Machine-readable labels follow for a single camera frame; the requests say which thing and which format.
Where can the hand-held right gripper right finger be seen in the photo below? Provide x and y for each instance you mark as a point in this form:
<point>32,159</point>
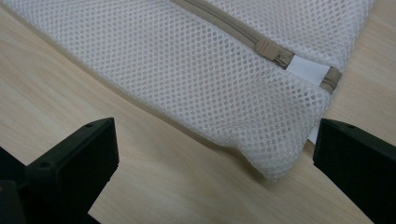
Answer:
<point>358,161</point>

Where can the white mesh laundry bag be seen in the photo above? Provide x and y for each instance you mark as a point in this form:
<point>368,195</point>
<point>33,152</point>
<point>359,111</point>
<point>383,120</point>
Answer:
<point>186,77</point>

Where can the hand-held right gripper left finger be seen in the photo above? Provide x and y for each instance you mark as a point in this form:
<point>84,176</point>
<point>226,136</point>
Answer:
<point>74,161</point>

